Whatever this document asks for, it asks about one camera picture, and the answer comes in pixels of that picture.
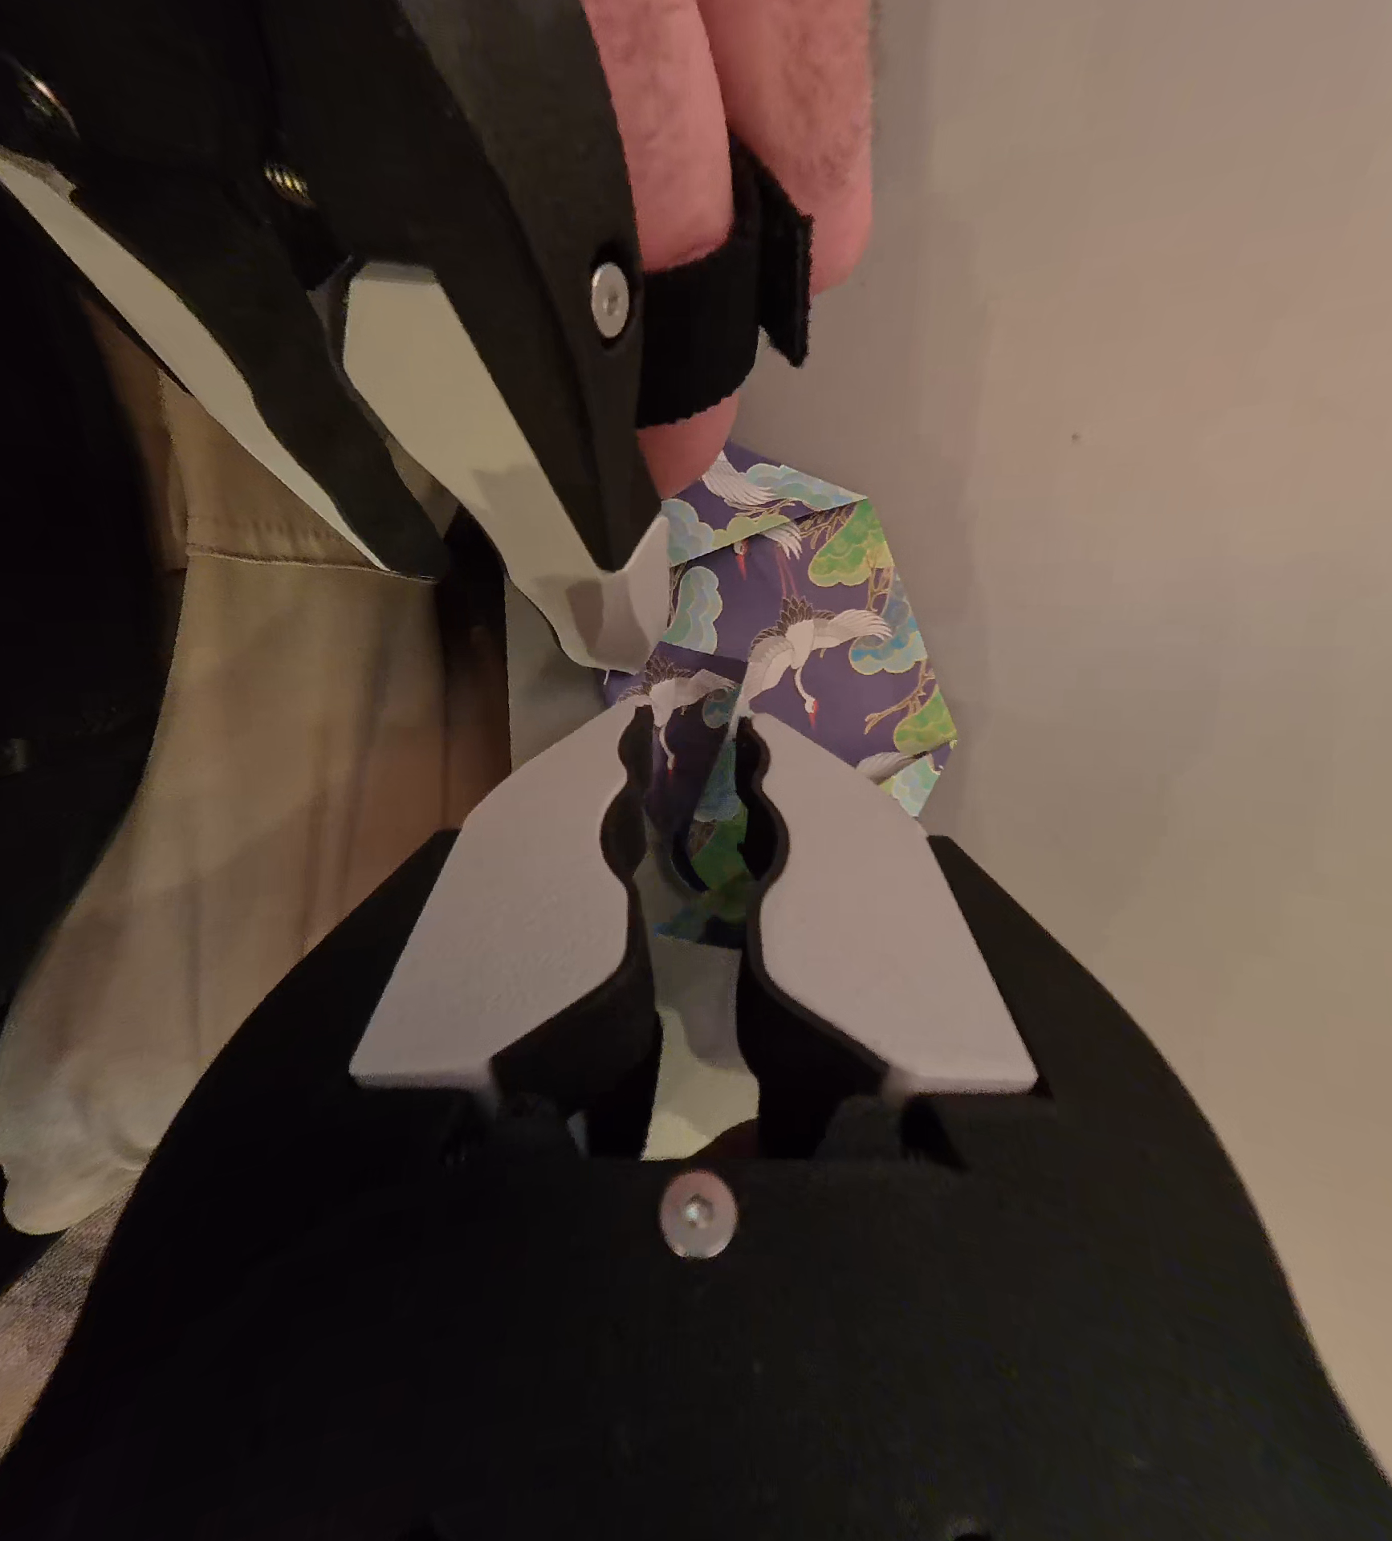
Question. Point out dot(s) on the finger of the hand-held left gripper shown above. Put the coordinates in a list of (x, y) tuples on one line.
[(154, 314), (443, 398)]

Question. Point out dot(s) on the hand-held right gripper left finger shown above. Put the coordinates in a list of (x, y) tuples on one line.
[(526, 916)]

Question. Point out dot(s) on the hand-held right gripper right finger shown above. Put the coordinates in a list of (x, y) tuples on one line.
[(876, 940)]

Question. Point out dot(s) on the purple crane-patterned origami paper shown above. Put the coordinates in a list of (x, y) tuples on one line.
[(815, 579)]

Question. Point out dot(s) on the person's left hand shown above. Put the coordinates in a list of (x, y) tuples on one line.
[(695, 109)]

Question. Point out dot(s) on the beige trousers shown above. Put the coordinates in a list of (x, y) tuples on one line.
[(261, 747)]

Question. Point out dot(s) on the black clothing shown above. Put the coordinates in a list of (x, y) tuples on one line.
[(21, 603)]

